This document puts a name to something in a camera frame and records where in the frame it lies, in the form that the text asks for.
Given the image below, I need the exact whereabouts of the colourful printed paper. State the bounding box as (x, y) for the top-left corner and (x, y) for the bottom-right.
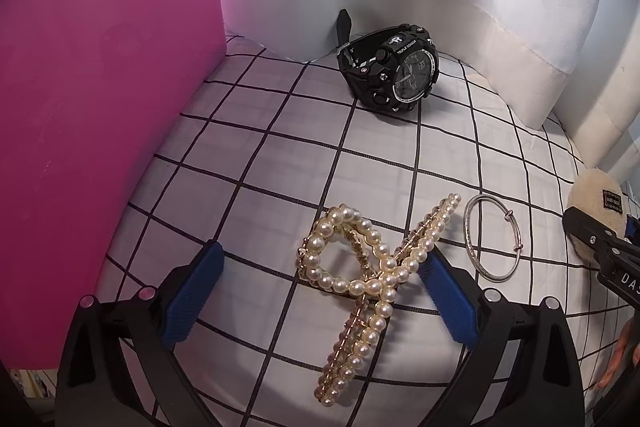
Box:
(10, 369), (53, 400)

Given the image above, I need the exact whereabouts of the thin silver beaded bangle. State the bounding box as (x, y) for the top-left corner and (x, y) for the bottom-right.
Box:
(463, 194), (525, 282)

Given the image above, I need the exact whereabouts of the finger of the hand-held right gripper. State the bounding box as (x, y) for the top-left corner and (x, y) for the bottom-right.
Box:
(562, 206), (628, 260)
(622, 213), (640, 244)

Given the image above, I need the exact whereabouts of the white black-grid tablecloth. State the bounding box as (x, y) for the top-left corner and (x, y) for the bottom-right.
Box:
(85, 32), (640, 427)

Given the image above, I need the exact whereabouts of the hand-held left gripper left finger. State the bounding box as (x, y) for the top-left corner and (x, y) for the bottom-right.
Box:
(54, 241), (224, 427)

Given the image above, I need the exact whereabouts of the beige plush hair clip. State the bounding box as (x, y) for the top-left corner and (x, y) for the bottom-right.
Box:
(570, 168), (628, 265)

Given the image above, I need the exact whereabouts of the person's right hand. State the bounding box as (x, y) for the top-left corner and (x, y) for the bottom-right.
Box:
(594, 321), (640, 390)

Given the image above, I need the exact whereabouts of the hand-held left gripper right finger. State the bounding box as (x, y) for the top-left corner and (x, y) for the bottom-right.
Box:
(419, 249), (585, 427)

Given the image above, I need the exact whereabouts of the pearl hair claw clip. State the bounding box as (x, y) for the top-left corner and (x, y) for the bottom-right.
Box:
(297, 193), (462, 405)

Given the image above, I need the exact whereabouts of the black wrist watch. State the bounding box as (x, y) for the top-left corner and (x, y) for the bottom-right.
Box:
(336, 9), (440, 114)

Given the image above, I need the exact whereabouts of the pink plastic bin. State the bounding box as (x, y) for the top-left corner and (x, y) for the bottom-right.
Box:
(0, 0), (228, 370)

